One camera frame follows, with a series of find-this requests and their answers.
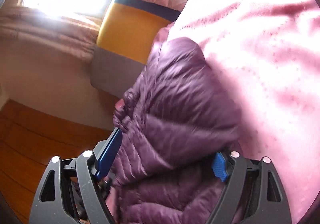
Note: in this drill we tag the purple puffer jacket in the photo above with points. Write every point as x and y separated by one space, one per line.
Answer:
174 119

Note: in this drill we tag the wooden wardrobe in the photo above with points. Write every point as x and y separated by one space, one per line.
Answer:
29 139

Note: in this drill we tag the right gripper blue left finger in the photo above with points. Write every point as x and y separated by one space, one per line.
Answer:
105 152

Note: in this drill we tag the grey yellow blue headboard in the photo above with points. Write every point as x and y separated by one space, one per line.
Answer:
124 41

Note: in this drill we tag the pink bed duvet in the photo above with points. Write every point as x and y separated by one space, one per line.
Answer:
266 54

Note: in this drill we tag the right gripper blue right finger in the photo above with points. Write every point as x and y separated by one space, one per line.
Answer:
219 166

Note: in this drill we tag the left pink curtain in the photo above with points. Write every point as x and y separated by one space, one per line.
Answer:
75 35

